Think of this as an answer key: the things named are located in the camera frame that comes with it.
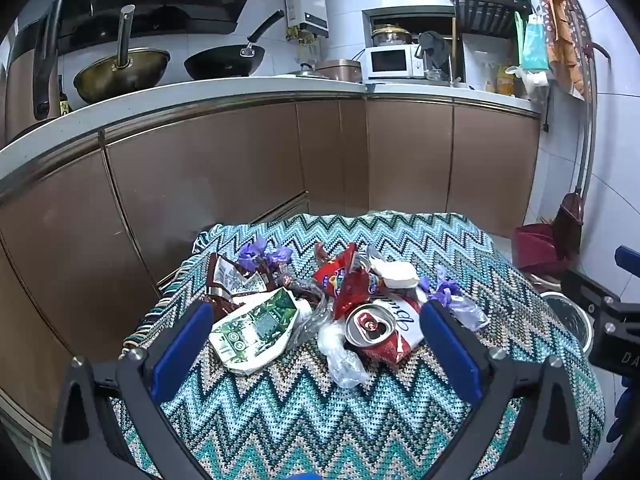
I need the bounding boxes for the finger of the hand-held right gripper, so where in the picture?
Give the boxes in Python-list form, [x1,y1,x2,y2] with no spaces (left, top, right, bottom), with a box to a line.
[561,269,610,313]

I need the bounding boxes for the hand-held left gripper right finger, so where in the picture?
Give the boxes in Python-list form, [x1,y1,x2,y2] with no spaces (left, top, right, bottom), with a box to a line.
[419,300,586,480]

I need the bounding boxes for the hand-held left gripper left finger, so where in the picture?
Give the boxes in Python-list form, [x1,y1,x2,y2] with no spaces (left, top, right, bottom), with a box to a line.
[50,301,216,480]

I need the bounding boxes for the stainless steel bin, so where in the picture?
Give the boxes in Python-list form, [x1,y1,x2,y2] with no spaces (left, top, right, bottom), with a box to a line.
[540,290,597,352]

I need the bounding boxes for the crushed red drink can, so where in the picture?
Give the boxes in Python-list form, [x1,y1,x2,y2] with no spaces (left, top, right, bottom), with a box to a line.
[345,294,428,365]

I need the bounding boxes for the green white paper packet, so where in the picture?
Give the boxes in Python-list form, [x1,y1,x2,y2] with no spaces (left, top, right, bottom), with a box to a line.
[209,287,301,376]

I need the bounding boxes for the brown snack wrapper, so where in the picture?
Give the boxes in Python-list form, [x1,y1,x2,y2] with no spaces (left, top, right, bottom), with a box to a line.
[204,252,273,318]

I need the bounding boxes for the clear plastic wrapper orange end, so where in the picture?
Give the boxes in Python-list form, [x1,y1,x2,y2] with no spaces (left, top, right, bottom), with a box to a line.
[316,320,372,389]

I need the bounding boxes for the red snack bag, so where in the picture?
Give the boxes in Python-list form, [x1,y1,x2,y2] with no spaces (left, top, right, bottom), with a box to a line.
[312,242,386,318]

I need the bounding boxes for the person's right hand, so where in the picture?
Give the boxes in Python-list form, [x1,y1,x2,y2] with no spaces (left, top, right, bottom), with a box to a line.
[606,377,640,446]

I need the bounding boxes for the purple plastic wrapper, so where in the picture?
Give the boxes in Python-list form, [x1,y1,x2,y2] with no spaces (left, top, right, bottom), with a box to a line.
[238,239,269,271]
[267,246,294,269]
[429,266,490,332]

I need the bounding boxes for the red dustpan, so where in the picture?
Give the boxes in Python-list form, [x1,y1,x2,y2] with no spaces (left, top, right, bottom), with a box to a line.
[512,222,564,272]

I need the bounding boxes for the zigzag knitted blanket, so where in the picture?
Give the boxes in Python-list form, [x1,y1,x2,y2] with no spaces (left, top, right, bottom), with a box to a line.
[120,210,606,480]

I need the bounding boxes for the clear plastic wrapper brown twist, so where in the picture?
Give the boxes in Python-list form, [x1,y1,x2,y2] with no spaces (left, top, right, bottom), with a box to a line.
[279,276,333,346]

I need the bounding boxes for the white plastic bag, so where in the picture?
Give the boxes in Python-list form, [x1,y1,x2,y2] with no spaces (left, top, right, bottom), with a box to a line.
[510,65,552,99]

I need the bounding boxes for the yellow oil bottle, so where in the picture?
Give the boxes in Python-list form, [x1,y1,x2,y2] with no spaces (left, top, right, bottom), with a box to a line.
[495,62,516,95]

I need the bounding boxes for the teal hanging bag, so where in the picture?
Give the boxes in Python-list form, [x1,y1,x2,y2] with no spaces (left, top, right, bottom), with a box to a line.
[520,12,549,69]

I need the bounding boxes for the orange patterned cloth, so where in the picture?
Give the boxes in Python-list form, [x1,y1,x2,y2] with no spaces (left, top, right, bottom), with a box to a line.
[530,0,587,99]

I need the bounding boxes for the black frying pan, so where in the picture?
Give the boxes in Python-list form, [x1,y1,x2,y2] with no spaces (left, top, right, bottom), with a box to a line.
[184,10,286,82]

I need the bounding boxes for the dark cloth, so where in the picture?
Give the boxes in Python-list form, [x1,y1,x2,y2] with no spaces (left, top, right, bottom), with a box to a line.
[417,31,452,70]

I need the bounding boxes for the white microwave oven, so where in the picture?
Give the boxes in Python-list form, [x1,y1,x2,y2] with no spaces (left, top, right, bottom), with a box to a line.
[361,44,426,81]

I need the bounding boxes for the brown rice cooker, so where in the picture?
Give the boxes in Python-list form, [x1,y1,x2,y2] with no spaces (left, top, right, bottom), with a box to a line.
[315,59,362,84]

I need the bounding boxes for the black dish rack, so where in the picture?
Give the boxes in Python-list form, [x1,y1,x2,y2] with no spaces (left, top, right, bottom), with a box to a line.
[442,0,534,41]

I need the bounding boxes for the gold lidded pot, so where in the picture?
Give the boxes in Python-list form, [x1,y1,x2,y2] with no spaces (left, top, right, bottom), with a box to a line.
[371,23,414,47]

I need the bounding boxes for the black range hood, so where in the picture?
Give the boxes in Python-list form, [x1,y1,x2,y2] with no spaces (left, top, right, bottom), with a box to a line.
[12,0,330,56]

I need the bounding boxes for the white water heater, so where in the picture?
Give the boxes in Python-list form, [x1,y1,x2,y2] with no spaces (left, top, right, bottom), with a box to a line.
[283,0,330,39]

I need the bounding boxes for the maroon broom with steel handle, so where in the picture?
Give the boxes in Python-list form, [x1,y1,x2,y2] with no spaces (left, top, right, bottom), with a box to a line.
[550,0,599,262]

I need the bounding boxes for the brass wok with steel handle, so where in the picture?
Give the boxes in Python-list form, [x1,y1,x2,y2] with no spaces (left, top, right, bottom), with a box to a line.
[73,5,172,104]

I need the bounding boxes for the black handled pan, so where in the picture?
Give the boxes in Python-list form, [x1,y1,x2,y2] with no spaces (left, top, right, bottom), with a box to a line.
[5,0,66,141]

